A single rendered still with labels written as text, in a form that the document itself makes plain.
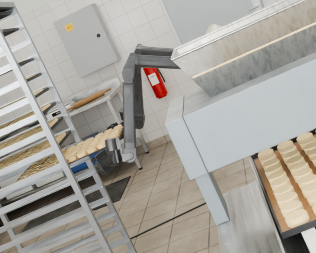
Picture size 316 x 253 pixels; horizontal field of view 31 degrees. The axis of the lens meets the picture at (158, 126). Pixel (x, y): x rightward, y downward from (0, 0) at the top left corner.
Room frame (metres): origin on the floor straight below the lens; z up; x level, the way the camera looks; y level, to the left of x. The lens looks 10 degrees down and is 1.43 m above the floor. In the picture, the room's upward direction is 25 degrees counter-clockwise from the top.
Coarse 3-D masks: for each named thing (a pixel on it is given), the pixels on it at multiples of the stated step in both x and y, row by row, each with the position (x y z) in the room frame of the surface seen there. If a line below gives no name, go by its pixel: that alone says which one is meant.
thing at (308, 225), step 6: (312, 132) 1.67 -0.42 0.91; (294, 138) 1.68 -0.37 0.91; (276, 150) 1.68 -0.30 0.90; (252, 156) 1.70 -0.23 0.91; (258, 174) 1.53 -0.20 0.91; (264, 186) 1.43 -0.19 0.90; (270, 204) 1.30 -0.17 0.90; (276, 222) 1.18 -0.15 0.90; (312, 222) 1.09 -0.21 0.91; (294, 228) 1.10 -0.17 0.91; (300, 228) 1.10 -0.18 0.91; (306, 228) 1.10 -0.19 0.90; (282, 234) 1.10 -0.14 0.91; (288, 234) 1.10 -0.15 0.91; (294, 234) 1.10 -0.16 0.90
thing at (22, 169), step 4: (72, 144) 3.17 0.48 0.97; (76, 144) 3.17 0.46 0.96; (64, 148) 3.18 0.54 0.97; (48, 156) 3.19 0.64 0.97; (36, 160) 3.20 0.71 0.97; (40, 160) 3.20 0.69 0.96; (28, 164) 3.21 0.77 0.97; (20, 168) 3.21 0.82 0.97; (24, 168) 3.21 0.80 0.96; (12, 172) 3.22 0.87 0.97; (16, 172) 3.22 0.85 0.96; (20, 172) 3.21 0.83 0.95; (0, 176) 3.23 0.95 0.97; (4, 176) 3.22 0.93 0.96; (8, 176) 3.22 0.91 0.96; (12, 176) 3.20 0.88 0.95; (0, 180) 3.23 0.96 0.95; (4, 180) 3.20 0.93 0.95
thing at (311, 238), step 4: (268, 148) 1.74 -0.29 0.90; (312, 228) 1.09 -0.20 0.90; (300, 232) 1.21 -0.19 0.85; (304, 232) 1.09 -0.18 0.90; (308, 232) 1.08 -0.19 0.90; (312, 232) 1.08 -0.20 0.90; (304, 236) 1.07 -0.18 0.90; (308, 236) 1.07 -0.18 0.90; (312, 236) 1.06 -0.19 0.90; (304, 240) 1.07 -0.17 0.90; (308, 240) 1.05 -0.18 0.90; (312, 240) 1.04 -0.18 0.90; (308, 244) 1.04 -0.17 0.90; (312, 244) 1.03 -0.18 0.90; (308, 248) 1.02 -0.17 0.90; (312, 248) 1.01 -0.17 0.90; (312, 252) 1.00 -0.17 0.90
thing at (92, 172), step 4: (84, 172) 3.18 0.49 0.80; (88, 172) 3.17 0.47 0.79; (92, 172) 3.17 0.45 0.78; (76, 176) 3.18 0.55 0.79; (80, 176) 3.18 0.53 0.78; (84, 176) 3.18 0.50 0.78; (88, 176) 3.16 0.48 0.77; (80, 180) 3.15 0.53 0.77; (60, 188) 3.18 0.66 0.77; (52, 192) 3.18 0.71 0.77; (44, 196) 3.18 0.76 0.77; (24, 204) 3.20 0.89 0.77; (16, 208) 3.20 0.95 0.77
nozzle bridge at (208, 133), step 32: (288, 64) 1.40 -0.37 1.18; (192, 96) 1.59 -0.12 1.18; (224, 96) 1.37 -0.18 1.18; (256, 96) 1.34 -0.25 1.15; (288, 96) 1.33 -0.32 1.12; (192, 128) 1.37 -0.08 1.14; (224, 128) 1.36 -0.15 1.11; (256, 128) 1.35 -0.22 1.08; (288, 128) 1.34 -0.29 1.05; (192, 160) 1.37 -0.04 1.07; (224, 160) 1.36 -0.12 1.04
